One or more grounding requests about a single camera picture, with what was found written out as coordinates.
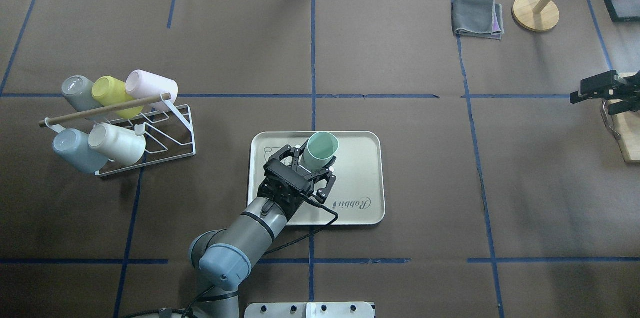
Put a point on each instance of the wooden cutting board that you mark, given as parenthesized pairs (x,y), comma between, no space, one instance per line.
(625,127)

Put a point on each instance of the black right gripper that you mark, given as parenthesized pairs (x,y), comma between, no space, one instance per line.
(631,91)

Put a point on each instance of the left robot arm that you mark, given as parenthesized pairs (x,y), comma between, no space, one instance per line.
(225,258)

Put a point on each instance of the folded grey cloth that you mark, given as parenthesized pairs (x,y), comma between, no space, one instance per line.
(478,18)

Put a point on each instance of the blue-grey cup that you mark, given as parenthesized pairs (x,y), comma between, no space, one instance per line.
(73,146)

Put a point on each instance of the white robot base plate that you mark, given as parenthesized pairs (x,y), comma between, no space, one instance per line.
(341,309)

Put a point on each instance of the grey-green cup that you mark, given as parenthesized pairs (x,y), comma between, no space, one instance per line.
(77,90)

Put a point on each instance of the pink cup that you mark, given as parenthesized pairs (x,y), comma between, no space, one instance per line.
(141,84)

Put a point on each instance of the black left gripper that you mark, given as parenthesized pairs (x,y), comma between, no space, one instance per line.
(274,195)

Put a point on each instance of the white wire cup rack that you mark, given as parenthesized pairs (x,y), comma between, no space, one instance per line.
(169,135)

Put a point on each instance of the cream rabbit tray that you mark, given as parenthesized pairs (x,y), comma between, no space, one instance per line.
(357,195)

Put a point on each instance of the yellow cup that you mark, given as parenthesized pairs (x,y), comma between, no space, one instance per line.
(109,91)

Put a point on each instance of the mint green cup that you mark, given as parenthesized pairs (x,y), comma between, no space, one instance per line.
(320,149)

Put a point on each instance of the wooden mug tree stand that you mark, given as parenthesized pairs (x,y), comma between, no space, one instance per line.
(539,16)

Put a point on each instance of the beige cup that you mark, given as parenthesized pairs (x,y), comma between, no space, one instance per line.
(118,144)

